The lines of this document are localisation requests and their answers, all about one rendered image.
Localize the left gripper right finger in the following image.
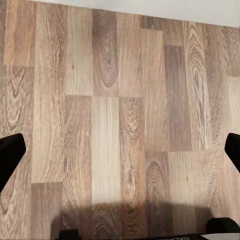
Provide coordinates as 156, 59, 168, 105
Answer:
224, 133, 240, 172

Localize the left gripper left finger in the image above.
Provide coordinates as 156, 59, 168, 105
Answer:
0, 133, 26, 193

